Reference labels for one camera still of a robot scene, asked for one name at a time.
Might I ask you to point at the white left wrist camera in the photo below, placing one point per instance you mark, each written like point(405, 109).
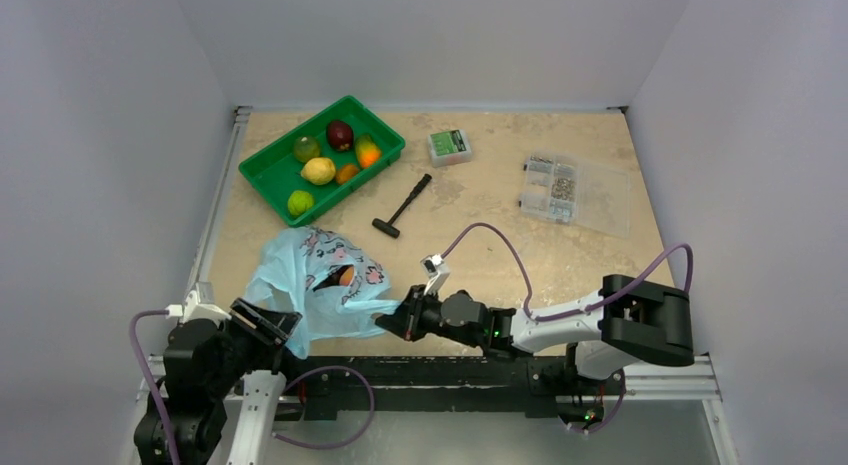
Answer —
point(199, 304)

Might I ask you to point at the light blue plastic bag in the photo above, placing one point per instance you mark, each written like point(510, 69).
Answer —
point(298, 272)

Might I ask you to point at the green fake round fruit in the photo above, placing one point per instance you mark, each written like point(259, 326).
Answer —
point(306, 148)

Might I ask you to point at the clear plastic screw organizer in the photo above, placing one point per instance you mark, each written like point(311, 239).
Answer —
point(565, 189)

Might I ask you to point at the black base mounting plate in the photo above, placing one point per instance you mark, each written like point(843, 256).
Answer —
point(536, 387)

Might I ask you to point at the orange pink fake peach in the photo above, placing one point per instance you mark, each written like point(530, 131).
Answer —
point(346, 276)

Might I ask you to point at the lime green fake fruit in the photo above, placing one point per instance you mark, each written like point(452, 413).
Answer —
point(299, 202)

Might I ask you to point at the black rubber mallet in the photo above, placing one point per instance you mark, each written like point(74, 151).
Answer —
point(388, 227)

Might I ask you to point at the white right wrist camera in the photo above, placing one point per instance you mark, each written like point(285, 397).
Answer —
point(437, 271)

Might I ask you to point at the yellow fake lemon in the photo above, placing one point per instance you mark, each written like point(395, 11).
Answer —
point(319, 171)

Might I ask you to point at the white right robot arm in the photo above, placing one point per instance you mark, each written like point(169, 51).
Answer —
point(624, 322)

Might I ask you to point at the small orange fake fruit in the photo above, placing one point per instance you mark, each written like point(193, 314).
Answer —
point(346, 173)

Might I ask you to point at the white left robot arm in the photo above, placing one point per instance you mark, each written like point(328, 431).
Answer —
point(209, 353)

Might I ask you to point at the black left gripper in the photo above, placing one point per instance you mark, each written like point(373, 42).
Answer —
point(268, 329)

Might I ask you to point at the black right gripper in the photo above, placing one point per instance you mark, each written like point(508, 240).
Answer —
point(414, 312)

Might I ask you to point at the green plastic tray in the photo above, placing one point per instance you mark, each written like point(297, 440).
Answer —
point(274, 173)

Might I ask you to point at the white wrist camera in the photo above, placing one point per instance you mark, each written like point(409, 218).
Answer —
point(199, 304)
point(437, 271)

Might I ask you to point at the dark red fake mango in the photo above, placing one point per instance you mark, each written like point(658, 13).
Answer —
point(339, 135)

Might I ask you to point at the orange green fake mango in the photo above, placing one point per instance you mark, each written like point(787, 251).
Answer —
point(366, 150)

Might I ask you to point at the small green label box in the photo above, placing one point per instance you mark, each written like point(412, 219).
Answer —
point(450, 147)

